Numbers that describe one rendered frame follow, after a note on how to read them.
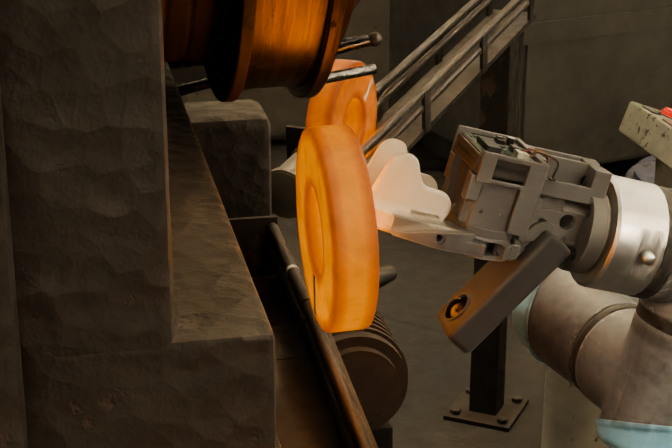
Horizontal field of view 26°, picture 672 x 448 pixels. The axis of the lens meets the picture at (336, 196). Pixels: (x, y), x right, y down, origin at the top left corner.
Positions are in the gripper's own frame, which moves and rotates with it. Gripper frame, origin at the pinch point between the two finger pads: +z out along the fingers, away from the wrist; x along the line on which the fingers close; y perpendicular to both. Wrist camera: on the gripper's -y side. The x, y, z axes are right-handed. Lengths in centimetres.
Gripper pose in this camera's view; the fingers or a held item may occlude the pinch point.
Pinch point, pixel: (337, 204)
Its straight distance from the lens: 108.2
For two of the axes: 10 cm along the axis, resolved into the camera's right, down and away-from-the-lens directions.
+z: -9.4, -1.9, -2.7
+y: 2.7, -9.2, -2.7
